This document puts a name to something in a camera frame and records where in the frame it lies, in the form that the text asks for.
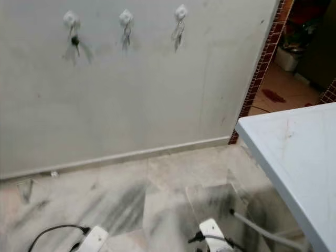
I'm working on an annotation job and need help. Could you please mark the white square wall hook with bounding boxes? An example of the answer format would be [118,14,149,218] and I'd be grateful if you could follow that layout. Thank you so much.
[175,4,188,22]
[119,8,134,26]
[62,10,79,28]

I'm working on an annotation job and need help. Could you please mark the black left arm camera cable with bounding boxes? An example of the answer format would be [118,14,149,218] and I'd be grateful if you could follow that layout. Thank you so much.
[27,224,91,252]

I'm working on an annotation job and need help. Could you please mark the dark cabinet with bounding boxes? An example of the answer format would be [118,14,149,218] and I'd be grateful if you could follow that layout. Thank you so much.
[297,8,336,91]

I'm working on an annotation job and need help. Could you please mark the white plastic table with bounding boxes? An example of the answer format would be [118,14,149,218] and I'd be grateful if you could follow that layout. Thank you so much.
[236,102,336,252]

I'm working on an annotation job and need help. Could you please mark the black head car key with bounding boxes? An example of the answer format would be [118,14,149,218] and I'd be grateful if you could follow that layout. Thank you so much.
[67,25,82,58]

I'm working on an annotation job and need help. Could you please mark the brown brick tile wall edge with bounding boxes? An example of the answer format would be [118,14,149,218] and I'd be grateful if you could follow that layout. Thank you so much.
[228,0,295,145]

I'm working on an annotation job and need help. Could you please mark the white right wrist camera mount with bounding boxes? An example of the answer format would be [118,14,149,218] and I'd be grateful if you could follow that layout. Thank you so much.
[199,218,228,252]

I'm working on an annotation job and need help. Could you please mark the silver keys on dark ring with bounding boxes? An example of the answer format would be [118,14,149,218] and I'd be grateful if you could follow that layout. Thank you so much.
[120,24,133,52]

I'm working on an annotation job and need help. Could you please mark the pale skirting board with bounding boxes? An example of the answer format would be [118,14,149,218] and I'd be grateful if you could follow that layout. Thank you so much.
[0,136,231,180]

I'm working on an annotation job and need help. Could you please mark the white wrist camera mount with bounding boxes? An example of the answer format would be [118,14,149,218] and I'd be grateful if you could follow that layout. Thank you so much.
[199,218,228,252]
[78,226,110,252]

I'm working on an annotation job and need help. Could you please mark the white bucket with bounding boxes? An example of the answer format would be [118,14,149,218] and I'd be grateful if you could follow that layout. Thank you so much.
[274,47,301,72]

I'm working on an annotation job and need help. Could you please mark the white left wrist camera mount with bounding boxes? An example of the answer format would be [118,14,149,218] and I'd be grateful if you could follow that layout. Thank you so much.
[78,226,110,252]

